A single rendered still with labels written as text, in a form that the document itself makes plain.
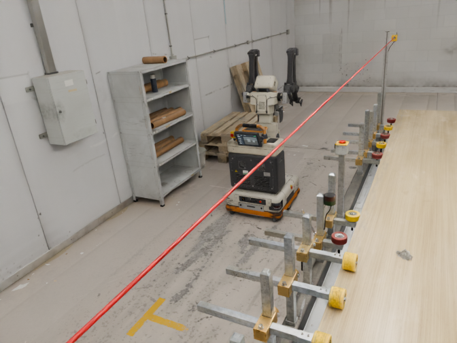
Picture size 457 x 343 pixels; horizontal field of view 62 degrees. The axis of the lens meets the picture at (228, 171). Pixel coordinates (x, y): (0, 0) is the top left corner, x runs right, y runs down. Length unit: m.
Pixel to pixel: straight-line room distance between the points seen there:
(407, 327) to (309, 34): 8.70
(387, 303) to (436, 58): 8.14
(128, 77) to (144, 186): 1.25
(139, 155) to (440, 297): 3.41
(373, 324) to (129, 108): 3.37
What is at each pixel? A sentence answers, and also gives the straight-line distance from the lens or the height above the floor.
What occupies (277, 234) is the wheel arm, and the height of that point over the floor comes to 0.85.
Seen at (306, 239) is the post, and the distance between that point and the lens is 1.87.
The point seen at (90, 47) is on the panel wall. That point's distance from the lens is 4.27.
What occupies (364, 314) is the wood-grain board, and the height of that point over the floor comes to 0.90.
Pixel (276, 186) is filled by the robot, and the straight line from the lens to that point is 3.84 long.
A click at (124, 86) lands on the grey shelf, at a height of 1.40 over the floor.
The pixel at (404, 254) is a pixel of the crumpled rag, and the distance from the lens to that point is 1.98.
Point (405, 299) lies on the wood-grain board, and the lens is 1.76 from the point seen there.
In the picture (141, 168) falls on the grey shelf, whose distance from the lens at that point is 4.48.
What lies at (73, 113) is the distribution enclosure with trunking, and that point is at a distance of 3.77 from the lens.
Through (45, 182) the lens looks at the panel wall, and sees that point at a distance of 3.93.
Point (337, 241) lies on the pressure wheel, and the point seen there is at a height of 0.90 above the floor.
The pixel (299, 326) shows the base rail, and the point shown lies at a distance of 1.88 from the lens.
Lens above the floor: 2.02
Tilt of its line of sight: 23 degrees down
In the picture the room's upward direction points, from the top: 6 degrees counter-clockwise
